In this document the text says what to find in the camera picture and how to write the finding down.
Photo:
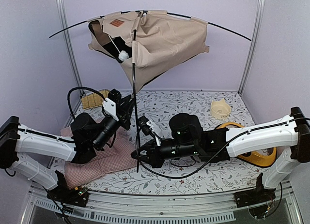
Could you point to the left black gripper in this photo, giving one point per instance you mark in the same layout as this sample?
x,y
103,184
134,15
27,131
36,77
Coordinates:
x,y
124,112

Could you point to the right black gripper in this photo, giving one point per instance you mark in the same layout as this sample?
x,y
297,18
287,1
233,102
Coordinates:
x,y
152,156

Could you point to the beige fabric pet tent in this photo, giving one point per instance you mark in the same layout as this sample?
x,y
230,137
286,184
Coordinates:
x,y
163,41

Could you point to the black tent pole one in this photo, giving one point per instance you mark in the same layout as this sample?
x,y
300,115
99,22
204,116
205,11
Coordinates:
x,y
134,60

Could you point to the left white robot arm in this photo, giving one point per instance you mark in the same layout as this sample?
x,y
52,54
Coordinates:
x,y
92,148

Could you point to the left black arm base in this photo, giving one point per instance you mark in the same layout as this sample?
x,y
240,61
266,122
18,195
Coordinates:
x,y
63,194

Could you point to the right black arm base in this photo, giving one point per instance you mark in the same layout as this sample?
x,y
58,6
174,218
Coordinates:
x,y
255,196

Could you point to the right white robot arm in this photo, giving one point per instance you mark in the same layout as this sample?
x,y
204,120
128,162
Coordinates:
x,y
188,139

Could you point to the pink checkered cushion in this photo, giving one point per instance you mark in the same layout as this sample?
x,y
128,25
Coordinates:
x,y
110,160

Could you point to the woven scratcher tray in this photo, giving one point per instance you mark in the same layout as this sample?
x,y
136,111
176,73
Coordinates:
x,y
92,100

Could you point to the white pompom toy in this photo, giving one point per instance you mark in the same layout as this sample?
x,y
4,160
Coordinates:
x,y
123,55

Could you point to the green circuit board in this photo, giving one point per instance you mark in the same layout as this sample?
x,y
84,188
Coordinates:
x,y
81,190

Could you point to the cream cat bowl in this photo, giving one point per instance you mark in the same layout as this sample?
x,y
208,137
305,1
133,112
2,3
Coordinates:
x,y
220,109

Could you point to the yellow double bowl stand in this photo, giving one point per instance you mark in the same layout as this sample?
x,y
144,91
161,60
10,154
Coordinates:
x,y
254,158

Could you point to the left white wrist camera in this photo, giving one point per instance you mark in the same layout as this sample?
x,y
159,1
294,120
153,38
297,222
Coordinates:
x,y
109,109

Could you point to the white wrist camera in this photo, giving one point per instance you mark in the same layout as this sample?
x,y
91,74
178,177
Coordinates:
x,y
109,109
149,127

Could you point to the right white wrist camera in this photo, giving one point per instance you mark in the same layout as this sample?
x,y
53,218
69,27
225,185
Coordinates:
x,y
149,127

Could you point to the left aluminium frame post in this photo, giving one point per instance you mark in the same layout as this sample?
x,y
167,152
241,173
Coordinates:
x,y
67,39

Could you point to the aluminium frame post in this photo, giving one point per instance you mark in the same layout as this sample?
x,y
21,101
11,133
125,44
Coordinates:
x,y
252,47
67,39

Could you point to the right aluminium frame post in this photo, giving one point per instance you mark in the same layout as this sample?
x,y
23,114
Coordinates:
x,y
252,47

